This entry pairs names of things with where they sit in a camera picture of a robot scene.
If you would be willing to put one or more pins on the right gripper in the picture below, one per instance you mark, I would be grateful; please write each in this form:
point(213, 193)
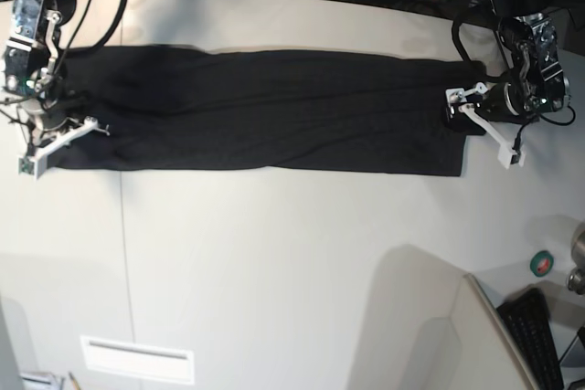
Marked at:
point(43, 120)

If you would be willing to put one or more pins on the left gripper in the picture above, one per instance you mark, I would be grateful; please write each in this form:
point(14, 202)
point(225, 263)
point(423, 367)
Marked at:
point(500, 104)

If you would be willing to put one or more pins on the black t-shirt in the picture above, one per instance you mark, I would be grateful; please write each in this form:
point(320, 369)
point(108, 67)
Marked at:
point(177, 108)

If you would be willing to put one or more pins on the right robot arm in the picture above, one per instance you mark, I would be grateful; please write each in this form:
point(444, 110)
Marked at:
point(35, 71)

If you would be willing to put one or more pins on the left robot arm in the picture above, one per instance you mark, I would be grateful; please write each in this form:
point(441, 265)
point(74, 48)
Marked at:
point(533, 85)

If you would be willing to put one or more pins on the green tape roll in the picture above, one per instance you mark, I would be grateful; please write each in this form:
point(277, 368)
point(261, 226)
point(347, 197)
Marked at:
point(541, 263)

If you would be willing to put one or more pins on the metal cylinder stand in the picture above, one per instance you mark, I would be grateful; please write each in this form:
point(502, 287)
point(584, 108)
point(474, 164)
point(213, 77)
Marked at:
point(575, 279)

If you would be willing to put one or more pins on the black keyboard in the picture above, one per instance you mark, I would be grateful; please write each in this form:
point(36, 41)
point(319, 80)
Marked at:
point(526, 318)

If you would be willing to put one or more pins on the white partition panel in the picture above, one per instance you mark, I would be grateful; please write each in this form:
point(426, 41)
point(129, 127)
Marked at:
point(488, 358)

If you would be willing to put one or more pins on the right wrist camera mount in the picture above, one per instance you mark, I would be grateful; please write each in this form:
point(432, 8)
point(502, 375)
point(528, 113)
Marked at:
point(40, 146)

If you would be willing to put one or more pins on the white cable tray lid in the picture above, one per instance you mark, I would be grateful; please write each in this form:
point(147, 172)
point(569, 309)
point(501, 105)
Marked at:
point(172, 366)

